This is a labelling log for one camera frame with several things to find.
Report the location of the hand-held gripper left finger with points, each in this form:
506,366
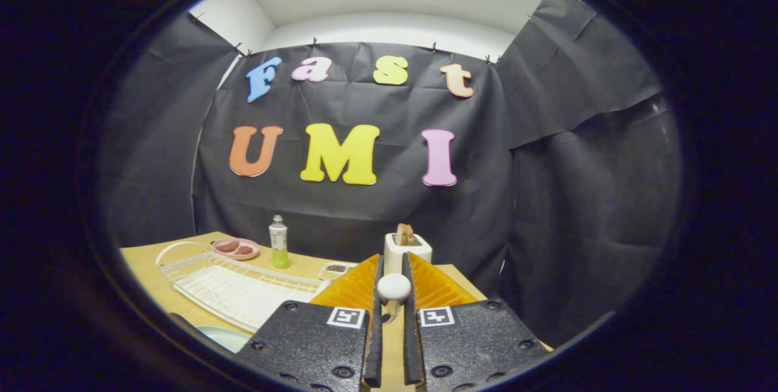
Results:
375,349

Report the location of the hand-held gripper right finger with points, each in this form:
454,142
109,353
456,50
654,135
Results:
412,349

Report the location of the pale green plate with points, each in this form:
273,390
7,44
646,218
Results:
225,338

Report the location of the white divided snack dish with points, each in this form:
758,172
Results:
334,270

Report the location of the pink plate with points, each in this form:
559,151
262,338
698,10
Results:
236,256

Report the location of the white toaster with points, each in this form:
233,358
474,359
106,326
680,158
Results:
392,258

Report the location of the brown bread slice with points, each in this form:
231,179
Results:
405,235

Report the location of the clear bottle with green liquid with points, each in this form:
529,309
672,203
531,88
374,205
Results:
279,243

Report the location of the brown meat piece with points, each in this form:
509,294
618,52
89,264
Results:
227,247
244,250

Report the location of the black backdrop cloth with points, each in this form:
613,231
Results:
547,209

